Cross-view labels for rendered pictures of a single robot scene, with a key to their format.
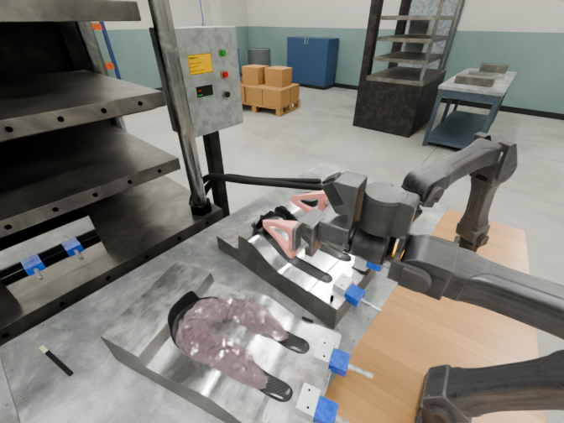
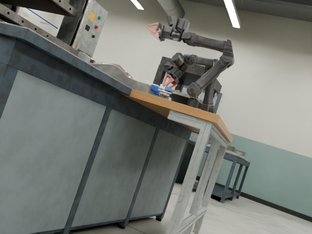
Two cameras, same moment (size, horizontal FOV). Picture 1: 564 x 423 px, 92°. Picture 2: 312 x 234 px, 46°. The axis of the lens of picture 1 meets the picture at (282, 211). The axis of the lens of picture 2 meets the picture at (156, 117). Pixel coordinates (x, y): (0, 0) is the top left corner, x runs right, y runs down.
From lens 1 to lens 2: 1.94 m
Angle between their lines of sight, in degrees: 42
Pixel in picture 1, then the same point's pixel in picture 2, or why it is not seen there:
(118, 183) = (44, 32)
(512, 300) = (207, 40)
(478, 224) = (209, 100)
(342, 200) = (172, 20)
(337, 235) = (169, 29)
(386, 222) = (182, 24)
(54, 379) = not seen: hidden behind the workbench
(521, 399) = (211, 72)
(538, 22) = (263, 136)
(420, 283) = (189, 35)
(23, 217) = (14, 14)
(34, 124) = not seen: outside the picture
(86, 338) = not seen: hidden behind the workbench
